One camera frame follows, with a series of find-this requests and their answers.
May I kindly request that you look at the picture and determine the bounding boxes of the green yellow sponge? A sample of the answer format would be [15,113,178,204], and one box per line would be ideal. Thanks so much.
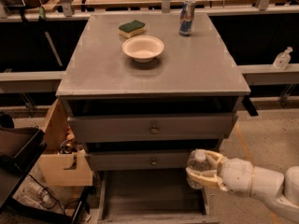
[119,20,146,38]

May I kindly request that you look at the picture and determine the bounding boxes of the clear plastic water bottle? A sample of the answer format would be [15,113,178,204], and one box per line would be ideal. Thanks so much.
[187,149,210,189]

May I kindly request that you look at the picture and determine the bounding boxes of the clear soap dispenser bottle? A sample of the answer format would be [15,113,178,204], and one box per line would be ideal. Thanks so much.
[273,47,292,70]

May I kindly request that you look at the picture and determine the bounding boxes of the grey top drawer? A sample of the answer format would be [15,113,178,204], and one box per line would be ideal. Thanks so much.
[68,113,237,143]

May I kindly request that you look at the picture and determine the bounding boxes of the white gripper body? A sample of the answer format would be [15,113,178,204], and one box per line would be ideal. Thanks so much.
[220,158,253,197]

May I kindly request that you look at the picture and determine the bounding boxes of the grey middle drawer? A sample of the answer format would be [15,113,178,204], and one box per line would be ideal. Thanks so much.
[86,149,192,171]

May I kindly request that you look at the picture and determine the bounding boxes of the grey drawer cabinet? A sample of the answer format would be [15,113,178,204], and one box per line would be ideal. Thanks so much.
[55,12,252,173]

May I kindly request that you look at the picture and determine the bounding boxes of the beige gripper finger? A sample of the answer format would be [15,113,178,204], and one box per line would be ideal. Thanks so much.
[206,150,228,176]
[186,167,228,191]

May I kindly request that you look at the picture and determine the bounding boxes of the light wooden box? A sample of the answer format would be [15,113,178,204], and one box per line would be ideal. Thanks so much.
[38,100,93,187]

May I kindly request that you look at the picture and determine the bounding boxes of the blue silver drink can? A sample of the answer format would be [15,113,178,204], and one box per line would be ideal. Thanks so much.
[179,0,195,36]

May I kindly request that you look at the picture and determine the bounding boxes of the white bowl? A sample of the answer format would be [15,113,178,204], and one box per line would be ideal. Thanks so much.
[122,35,164,63]

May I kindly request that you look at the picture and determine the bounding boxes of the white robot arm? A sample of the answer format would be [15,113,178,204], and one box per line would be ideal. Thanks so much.
[186,149,299,224]

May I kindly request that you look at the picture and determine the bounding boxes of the grey open bottom drawer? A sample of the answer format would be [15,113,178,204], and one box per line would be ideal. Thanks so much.
[97,169,220,224]

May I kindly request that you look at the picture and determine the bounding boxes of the black cart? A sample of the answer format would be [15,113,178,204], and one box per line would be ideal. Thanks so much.
[0,113,92,224]

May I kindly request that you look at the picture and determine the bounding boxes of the plastic bottle on floor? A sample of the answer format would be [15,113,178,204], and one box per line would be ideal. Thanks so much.
[28,182,56,209]

